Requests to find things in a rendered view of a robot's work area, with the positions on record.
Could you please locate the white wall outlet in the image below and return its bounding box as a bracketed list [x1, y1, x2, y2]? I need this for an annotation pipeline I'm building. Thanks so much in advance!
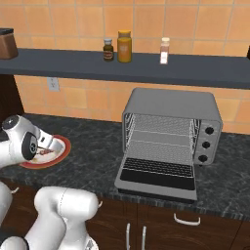
[46, 76, 62, 93]

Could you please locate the yellow mustard jar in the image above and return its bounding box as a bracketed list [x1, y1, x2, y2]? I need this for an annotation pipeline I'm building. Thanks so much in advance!
[116, 29, 133, 63]

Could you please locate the pale spice shaker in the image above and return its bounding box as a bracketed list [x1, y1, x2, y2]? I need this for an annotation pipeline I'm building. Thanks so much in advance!
[159, 36, 171, 65]

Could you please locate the small dark brown jar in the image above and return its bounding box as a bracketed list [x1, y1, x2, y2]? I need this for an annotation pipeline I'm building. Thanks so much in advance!
[103, 37, 115, 63]

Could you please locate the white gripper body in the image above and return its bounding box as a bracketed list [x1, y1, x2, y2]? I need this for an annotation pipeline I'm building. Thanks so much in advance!
[46, 134, 64, 157]

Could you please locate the toaster oven wire rack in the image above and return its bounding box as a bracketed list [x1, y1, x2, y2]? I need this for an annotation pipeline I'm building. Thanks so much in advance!
[124, 112, 201, 160]

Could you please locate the red rimmed white plate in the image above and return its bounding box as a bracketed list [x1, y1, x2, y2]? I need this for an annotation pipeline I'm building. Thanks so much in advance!
[19, 134, 72, 170]

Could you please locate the brown canister with black lid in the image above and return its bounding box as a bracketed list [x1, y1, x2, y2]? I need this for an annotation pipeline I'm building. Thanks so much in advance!
[0, 27, 20, 61]

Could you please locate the dark wood tall cabinet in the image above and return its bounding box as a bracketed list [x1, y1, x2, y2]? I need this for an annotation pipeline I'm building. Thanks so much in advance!
[0, 73, 25, 123]

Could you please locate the dark wood cupboard door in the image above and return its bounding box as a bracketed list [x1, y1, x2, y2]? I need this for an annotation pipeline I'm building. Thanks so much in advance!
[85, 196, 139, 250]
[137, 221, 242, 250]

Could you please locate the kebab skewer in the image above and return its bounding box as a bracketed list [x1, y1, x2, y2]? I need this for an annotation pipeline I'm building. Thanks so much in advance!
[36, 146, 55, 156]

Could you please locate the toaster oven door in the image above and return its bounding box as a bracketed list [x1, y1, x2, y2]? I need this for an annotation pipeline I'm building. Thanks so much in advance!
[113, 154, 199, 205]

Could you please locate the white cupboard door handle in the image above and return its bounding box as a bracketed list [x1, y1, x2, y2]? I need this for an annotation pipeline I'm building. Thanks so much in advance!
[141, 225, 147, 250]
[125, 222, 132, 250]

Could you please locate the dark wood drawer front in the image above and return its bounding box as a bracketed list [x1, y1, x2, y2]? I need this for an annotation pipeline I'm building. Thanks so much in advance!
[137, 203, 244, 250]

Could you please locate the grey toaster oven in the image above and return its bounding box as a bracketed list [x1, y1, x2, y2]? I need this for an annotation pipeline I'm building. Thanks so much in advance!
[113, 87, 225, 205]

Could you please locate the dark grey wall shelf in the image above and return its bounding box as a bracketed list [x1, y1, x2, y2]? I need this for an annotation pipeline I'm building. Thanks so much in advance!
[0, 48, 250, 91]

